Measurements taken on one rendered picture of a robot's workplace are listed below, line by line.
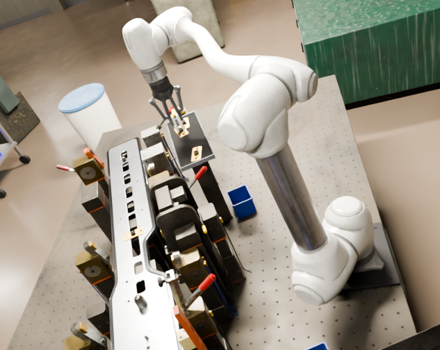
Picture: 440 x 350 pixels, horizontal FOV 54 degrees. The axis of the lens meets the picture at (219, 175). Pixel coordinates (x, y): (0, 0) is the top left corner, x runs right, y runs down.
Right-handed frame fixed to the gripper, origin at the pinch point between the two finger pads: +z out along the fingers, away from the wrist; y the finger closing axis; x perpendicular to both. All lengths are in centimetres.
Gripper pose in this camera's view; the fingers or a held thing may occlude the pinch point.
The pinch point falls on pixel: (177, 122)
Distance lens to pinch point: 169.9
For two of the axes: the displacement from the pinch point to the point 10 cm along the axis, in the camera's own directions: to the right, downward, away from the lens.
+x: 3.9, 4.9, -7.8
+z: 3.1, 7.3, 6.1
